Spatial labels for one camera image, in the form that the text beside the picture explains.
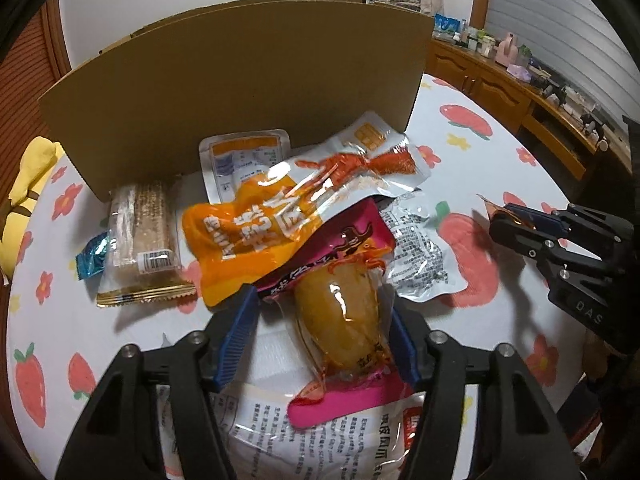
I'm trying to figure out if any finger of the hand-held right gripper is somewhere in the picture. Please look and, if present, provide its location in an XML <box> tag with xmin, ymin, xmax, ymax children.
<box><xmin>489</xmin><ymin>217</ymin><xmax>601</xmax><ymax>273</ymax></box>
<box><xmin>504</xmin><ymin>203</ymin><xmax>633</xmax><ymax>257</ymax></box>

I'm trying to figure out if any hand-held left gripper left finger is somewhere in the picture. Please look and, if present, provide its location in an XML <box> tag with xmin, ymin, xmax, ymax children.
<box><xmin>55</xmin><ymin>284</ymin><xmax>261</xmax><ymax>480</ymax></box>

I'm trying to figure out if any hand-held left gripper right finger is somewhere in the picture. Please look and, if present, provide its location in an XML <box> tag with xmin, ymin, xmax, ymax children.
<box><xmin>390</xmin><ymin>305</ymin><xmax>583</xmax><ymax>480</ymax></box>

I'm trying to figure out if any small orange snack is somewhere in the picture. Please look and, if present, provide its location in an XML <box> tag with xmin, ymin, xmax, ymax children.
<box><xmin>477</xmin><ymin>194</ymin><xmax>538</xmax><ymax>233</ymax></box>

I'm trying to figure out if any pink drumstick packet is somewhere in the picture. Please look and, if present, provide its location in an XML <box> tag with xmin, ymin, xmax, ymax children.
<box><xmin>255</xmin><ymin>197</ymin><xmax>426</xmax><ymax>431</ymax></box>

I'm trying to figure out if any silver packet with black text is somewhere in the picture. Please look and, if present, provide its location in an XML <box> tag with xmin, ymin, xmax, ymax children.
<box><xmin>377</xmin><ymin>190</ymin><xmax>468</xmax><ymax>303</ymax></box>

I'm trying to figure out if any orange snack packet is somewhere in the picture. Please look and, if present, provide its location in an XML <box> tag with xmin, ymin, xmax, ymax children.
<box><xmin>181</xmin><ymin>111</ymin><xmax>432</xmax><ymax>308</ymax></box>

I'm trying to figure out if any white chicken feet packet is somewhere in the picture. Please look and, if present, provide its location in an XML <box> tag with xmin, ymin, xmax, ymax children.
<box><xmin>155</xmin><ymin>380</ymin><xmax>436</xmax><ymax>480</ymax></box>

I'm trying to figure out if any clear biscuit pack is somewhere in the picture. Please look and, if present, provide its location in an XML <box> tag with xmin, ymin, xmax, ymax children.
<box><xmin>96</xmin><ymin>180</ymin><xmax>197</xmax><ymax>308</ymax></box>

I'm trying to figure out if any silver packet with orange label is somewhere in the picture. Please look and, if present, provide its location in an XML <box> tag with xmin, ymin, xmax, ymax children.
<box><xmin>199</xmin><ymin>129</ymin><xmax>292</xmax><ymax>206</ymax></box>

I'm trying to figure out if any brown cardboard box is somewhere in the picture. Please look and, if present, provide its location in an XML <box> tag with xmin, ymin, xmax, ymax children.
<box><xmin>39</xmin><ymin>0</ymin><xmax>436</xmax><ymax>203</ymax></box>

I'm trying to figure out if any strawberry print bed sheet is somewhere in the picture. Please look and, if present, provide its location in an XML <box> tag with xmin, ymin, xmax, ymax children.
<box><xmin>5</xmin><ymin>72</ymin><xmax>611</xmax><ymax>480</ymax></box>

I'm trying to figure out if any wooden cabinet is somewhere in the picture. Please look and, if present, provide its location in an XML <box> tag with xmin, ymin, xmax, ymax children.
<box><xmin>425</xmin><ymin>37</ymin><xmax>640</xmax><ymax>196</ymax></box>

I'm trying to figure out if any small blue candy wrapper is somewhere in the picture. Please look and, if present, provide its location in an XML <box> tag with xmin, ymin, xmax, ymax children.
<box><xmin>75</xmin><ymin>230</ymin><xmax>113</xmax><ymax>281</ymax></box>

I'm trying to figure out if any pink container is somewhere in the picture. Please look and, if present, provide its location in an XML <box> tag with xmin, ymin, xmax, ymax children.
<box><xmin>495</xmin><ymin>32</ymin><xmax>522</xmax><ymax>66</ymax></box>

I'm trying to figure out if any grey window blind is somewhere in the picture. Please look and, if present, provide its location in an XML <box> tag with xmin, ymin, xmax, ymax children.
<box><xmin>487</xmin><ymin>0</ymin><xmax>626</xmax><ymax>126</ymax></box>

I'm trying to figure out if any blue packet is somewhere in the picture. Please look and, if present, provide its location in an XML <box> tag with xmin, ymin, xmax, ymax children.
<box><xmin>434</xmin><ymin>12</ymin><xmax>461</xmax><ymax>36</ymax></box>

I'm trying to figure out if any yellow plush toy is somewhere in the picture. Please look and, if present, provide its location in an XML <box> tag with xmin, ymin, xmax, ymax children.
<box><xmin>0</xmin><ymin>136</ymin><xmax>65</xmax><ymax>286</ymax></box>

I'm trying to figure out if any wooden louvered door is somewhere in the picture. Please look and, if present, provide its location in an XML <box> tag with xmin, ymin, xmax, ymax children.
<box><xmin>0</xmin><ymin>0</ymin><xmax>68</xmax><ymax>161</ymax></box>

